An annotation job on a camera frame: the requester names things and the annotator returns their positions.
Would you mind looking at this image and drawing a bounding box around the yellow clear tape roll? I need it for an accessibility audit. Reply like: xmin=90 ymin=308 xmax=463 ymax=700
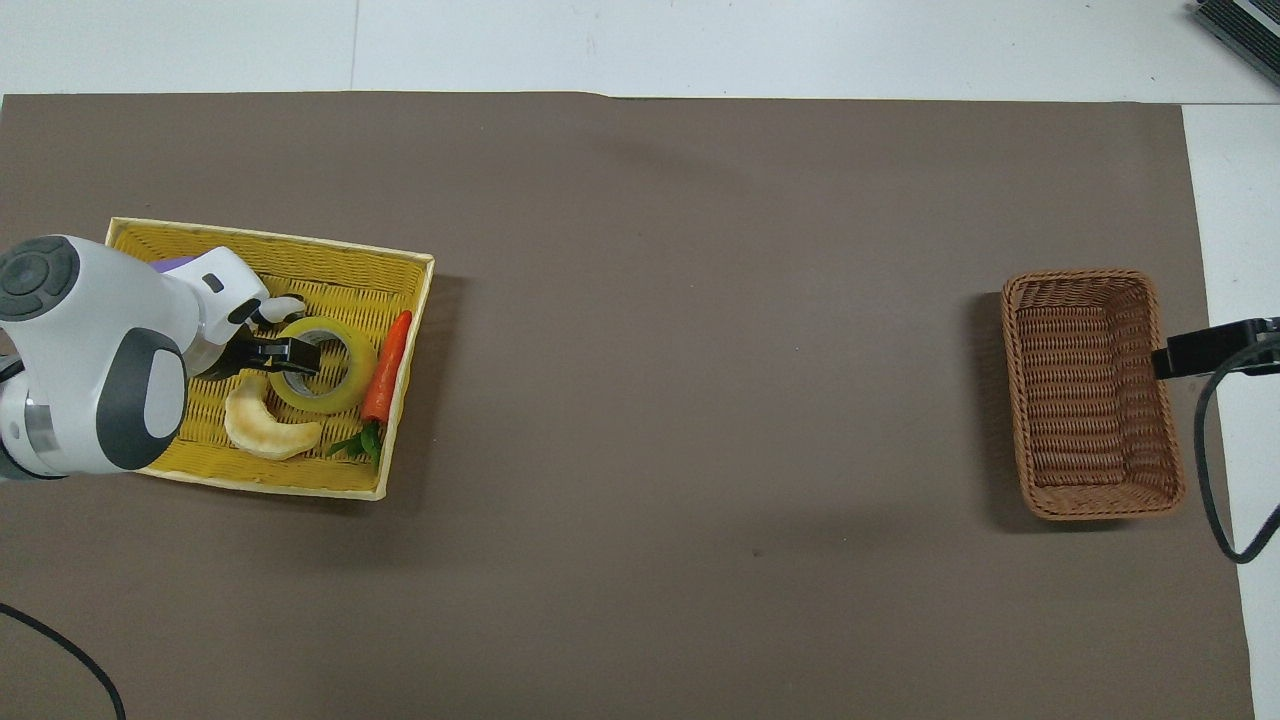
xmin=267 ymin=316 xmax=379 ymax=415

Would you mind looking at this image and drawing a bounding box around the orange toy carrot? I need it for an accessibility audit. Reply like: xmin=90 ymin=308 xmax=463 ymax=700
xmin=328 ymin=310 xmax=414 ymax=468

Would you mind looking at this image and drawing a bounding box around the brown wicker basket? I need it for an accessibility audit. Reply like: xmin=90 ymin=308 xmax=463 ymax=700
xmin=1001 ymin=268 xmax=1188 ymax=523

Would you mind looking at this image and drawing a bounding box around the black cable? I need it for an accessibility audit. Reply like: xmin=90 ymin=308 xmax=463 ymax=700
xmin=1193 ymin=345 xmax=1280 ymax=566
xmin=0 ymin=603 xmax=128 ymax=720

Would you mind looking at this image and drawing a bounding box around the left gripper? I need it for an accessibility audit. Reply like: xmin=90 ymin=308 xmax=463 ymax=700
xmin=196 ymin=337 xmax=322 ymax=382

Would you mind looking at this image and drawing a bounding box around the beige crescent bread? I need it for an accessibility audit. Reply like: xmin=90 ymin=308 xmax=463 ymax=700
xmin=223 ymin=372 xmax=325 ymax=462

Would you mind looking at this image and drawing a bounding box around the yellow woven basket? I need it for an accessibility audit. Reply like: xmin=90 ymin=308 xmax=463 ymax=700
xmin=105 ymin=217 xmax=437 ymax=501

